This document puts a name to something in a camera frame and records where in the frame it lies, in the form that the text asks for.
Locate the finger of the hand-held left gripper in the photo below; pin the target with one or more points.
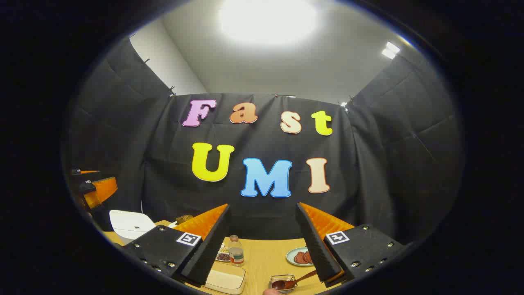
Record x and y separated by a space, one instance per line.
102 190
88 174

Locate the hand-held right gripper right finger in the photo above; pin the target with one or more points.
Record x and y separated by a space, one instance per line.
315 246

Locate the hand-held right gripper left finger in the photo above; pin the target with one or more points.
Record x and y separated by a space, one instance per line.
211 250

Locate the brown wooden spoon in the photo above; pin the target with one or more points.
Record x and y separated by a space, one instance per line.
305 277

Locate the white rice cooker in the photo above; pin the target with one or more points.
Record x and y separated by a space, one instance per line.
131 223

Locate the small white dish of beans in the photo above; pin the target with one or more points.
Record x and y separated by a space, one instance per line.
223 256

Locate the clear plastic water bottle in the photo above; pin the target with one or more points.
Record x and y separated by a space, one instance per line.
236 252

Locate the pale green plate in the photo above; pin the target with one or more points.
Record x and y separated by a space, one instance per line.
291 258

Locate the black backdrop cloth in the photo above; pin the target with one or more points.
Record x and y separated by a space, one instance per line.
163 164

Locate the ceiling light panel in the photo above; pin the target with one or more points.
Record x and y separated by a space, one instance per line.
266 20
391 50

